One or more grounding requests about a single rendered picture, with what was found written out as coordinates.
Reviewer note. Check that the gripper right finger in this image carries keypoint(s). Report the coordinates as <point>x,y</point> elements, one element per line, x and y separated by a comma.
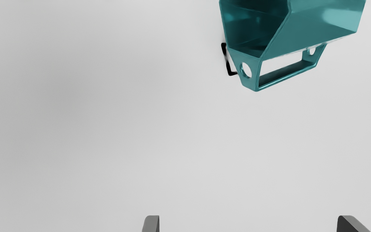
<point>349,225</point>

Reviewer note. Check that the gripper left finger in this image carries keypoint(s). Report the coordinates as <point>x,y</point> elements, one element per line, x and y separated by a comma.
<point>151,224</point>

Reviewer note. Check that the teal faceted mug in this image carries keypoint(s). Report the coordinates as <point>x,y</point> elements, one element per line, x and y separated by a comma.
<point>311,25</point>

